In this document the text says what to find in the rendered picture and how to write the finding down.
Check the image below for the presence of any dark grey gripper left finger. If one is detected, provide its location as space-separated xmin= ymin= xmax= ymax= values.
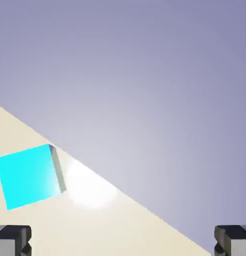
xmin=0 ymin=224 xmax=33 ymax=256

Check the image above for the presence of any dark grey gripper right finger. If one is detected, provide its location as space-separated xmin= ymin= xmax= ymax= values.
xmin=214 ymin=224 xmax=246 ymax=256

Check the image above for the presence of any large cyan box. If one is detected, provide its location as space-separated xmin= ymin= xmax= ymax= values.
xmin=0 ymin=143 xmax=67 ymax=211

